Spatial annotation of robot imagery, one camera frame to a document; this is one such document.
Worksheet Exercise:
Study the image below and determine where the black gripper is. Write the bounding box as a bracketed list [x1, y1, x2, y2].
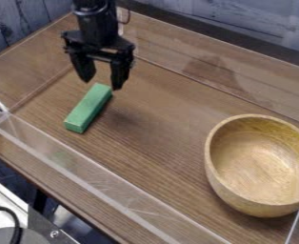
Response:
[63, 3, 135, 91]

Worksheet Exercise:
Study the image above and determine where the green rectangular block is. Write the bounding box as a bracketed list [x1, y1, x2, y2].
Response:
[64, 83, 112, 133]

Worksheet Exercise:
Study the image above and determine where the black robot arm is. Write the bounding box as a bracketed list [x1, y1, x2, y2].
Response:
[61, 0, 136, 91]

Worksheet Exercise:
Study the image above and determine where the brown wooden bowl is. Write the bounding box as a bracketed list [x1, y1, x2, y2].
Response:
[204, 114, 299, 218]

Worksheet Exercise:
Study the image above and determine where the black table leg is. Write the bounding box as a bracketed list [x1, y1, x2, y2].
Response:
[33, 190, 48, 214]

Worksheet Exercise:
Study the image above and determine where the clear acrylic front barrier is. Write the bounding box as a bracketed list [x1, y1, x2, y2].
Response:
[0, 101, 231, 244]

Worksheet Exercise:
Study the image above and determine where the clear acrylic corner bracket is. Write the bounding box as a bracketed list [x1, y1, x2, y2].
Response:
[118, 8, 124, 36]

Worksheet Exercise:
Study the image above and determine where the grey metal bracket with screw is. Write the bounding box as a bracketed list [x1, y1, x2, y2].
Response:
[28, 208, 80, 244]

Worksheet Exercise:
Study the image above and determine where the black cable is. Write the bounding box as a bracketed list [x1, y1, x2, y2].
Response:
[0, 205, 24, 244]

